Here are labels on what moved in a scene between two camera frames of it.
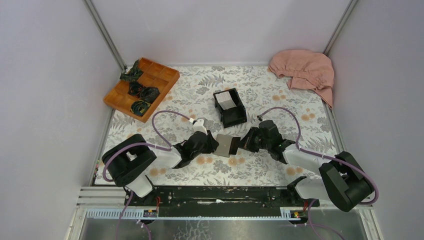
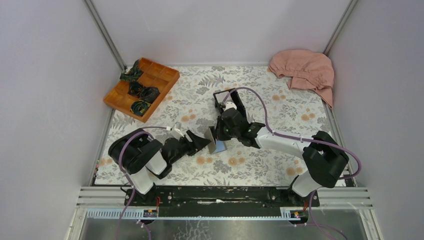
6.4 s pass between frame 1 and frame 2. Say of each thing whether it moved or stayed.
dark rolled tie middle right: stayed
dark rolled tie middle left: stayed
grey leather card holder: moved
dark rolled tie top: stayed
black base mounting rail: stayed
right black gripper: moved
